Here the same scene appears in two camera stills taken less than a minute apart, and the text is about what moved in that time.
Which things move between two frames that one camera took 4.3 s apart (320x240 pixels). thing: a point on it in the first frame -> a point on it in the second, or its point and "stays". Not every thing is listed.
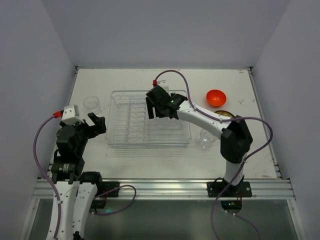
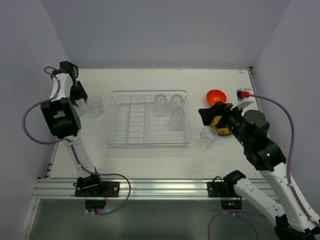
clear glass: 206,139 stays
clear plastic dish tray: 128,124 stays
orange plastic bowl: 216,97 stays
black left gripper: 85,127 -> 77,91
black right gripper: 155,99 -> 222,113
